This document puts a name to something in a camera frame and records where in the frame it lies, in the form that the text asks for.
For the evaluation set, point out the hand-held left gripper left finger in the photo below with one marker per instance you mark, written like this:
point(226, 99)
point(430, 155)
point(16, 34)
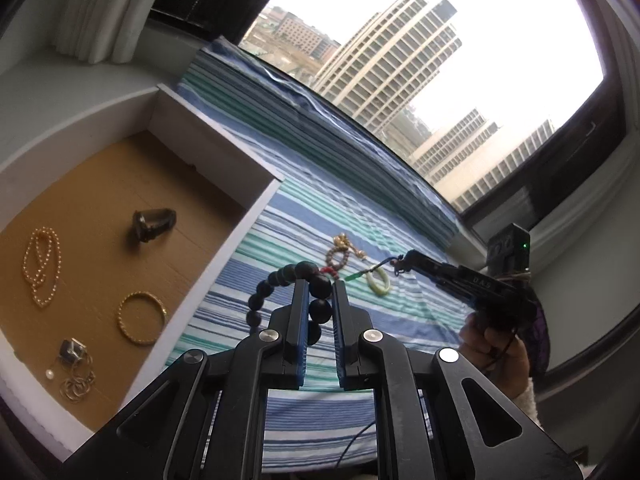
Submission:
point(300, 340)

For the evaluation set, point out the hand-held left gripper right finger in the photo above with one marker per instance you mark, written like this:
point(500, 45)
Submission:
point(339, 340)

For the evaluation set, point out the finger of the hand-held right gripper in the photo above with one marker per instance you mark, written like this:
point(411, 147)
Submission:
point(430, 262)
point(457, 291)

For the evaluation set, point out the gold twisted bangle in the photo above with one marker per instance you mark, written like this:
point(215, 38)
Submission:
point(125, 330)

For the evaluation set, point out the white drawer with brown bottom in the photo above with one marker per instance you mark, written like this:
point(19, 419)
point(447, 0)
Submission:
point(100, 170)

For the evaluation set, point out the person's right forearm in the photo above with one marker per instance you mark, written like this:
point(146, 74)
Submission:
point(530, 402)

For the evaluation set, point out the person's right hand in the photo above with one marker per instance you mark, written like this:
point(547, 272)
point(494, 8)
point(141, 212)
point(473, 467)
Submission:
point(500, 360)

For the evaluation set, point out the green jade bangle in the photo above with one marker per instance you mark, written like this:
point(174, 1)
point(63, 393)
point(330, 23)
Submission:
point(377, 287)

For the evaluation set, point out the beige apartment building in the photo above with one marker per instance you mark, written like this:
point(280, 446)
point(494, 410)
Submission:
point(475, 160)

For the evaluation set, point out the blue green striped bedsheet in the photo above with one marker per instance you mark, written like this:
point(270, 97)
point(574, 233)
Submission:
point(310, 210)

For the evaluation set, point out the tall beige tower building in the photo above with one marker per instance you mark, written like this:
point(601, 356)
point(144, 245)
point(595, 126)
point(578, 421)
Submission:
point(390, 60)

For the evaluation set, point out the low brown building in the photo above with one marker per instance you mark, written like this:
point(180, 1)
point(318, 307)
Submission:
point(300, 40)

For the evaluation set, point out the white curtain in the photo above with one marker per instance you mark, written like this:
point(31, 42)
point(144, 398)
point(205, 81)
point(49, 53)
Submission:
point(100, 10)

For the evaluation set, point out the dark window frame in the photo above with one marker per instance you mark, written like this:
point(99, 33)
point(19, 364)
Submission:
point(225, 0)
point(565, 160)

